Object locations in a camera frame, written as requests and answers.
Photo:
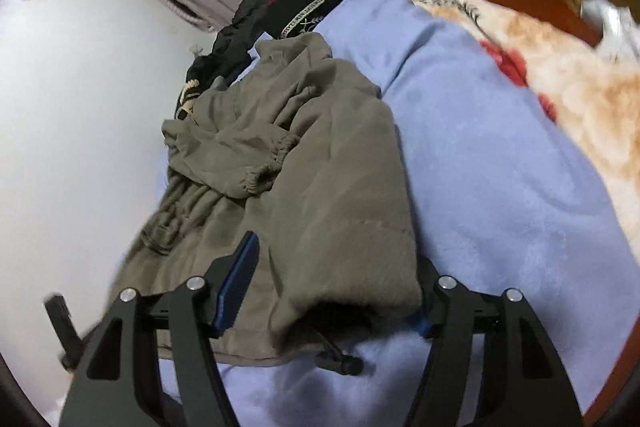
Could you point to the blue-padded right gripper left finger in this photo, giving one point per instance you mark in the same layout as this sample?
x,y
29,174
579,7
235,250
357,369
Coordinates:
x,y
117,381

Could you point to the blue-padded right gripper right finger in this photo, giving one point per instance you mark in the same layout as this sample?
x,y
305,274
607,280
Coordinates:
x,y
524,382

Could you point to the large olive-brown fleece jacket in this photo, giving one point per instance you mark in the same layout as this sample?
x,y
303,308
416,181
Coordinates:
x,y
304,153

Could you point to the light blue bed sheet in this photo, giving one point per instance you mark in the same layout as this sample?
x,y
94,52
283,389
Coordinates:
x,y
499,198

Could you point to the cream floral plush blanket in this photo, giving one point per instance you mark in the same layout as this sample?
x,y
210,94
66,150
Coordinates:
x,y
595,101

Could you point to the black jacket with cream trim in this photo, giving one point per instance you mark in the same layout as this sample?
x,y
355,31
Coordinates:
x,y
230,54

